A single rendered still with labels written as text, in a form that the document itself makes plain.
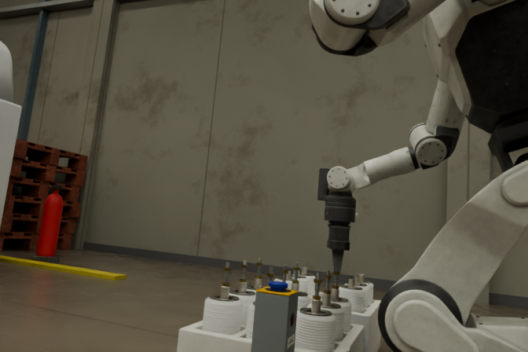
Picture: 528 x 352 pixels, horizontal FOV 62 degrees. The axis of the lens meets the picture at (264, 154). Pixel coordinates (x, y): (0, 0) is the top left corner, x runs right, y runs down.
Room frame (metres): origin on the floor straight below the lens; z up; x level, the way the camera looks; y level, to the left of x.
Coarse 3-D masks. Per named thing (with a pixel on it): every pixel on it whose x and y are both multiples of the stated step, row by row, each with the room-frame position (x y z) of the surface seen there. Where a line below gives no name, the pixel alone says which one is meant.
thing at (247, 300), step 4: (240, 296) 1.22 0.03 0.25; (244, 296) 1.23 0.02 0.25; (248, 296) 1.23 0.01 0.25; (252, 296) 1.24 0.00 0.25; (244, 300) 1.22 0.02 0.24; (248, 300) 1.22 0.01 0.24; (252, 300) 1.23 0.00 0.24; (244, 304) 1.22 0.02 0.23; (248, 304) 1.22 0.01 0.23; (244, 308) 1.22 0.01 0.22; (244, 312) 1.22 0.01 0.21; (244, 316) 1.22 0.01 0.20; (244, 320) 1.22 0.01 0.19; (244, 324) 1.22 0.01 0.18
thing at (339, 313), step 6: (336, 312) 1.14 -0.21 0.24; (342, 312) 1.15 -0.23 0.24; (336, 318) 1.14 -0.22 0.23; (342, 318) 1.16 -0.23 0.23; (336, 324) 1.14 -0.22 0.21; (342, 324) 1.16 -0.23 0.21; (336, 330) 1.14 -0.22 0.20; (342, 330) 1.16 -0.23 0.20; (336, 336) 1.14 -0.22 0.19; (342, 336) 1.16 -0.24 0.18
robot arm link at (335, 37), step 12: (312, 0) 0.62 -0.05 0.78; (312, 12) 0.64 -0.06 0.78; (324, 12) 0.60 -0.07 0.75; (312, 24) 0.68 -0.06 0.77; (324, 24) 0.63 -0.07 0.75; (336, 24) 0.60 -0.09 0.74; (324, 36) 0.66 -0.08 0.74; (336, 36) 0.63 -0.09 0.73; (348, 36) 0.63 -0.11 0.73; (360, 36) 0.64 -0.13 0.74; (324, 48) 0.69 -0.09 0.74; (336, 48) 0.67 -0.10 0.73; (348, 48) 0.67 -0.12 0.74
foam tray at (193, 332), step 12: (192, 324) 1.16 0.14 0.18; (360, 324) 1.34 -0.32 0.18; (180, 336) 1.11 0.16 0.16; (192, 336) 1.10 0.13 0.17; (204, 336) 1.09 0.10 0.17; (216, 336) 1.08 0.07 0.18; (228, 336) 1.08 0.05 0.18; (240, 336) 1.10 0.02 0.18; (348, 336) 1.18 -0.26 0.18; (360, 336) 1.26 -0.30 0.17; (180, 348) 1.11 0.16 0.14; (192, 348) 1.10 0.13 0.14; (204, 348) 1.09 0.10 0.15; (216, 348) 1.08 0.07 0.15; (228, 348) 1.06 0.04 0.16; (240, 348) 1.05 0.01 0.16; (300, 348) 1.03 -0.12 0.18; (336, 348) 1.06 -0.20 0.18; (348, 348) 1.08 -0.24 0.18; (360, 348) 1.27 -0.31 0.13
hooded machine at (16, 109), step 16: (0, 48) 3.02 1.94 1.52; (0, 64) 2.99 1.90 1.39; (0, 80) 2.99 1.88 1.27; (0, 96) 2.99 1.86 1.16; (0, 112) 2.96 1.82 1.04; (16, 112) 3.08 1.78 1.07; (0, 128) 2.98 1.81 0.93; (16, 128) 3.10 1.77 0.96; (0, 144) 3.00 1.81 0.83; (0, 160) 3.02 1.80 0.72; (0, 176) 3.04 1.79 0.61; (0, 192) 3.06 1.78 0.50; (0, 208) 3.08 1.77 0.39; (0, 224) 3.10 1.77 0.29
